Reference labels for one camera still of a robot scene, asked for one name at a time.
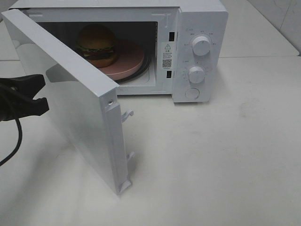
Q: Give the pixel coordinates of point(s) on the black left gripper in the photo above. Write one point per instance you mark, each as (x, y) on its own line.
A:
(16, 97)

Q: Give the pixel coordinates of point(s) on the burger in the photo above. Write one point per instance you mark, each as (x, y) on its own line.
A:
(96, 44)

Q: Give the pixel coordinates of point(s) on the pink plate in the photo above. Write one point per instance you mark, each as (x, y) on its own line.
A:
(129, 61)

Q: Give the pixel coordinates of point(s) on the round door release button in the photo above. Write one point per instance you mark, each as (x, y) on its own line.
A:
(192, 93)

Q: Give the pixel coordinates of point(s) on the glass turntable plate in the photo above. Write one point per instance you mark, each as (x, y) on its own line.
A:
(139, 72)

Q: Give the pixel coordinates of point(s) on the warning label sticker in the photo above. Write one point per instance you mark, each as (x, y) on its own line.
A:
(167, 55)

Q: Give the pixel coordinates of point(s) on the white microwave oven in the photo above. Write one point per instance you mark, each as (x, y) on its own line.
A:
(147, 23)

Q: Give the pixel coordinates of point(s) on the white lower microwave knob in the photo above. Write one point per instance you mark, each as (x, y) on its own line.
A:
(196, 74)

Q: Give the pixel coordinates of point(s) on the white microwave knob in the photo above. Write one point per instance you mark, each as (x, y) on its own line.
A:
(201, 45)
(196, 74)

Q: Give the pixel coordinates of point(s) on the white upper microwave knob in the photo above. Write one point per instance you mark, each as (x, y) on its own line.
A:
(201, 45)

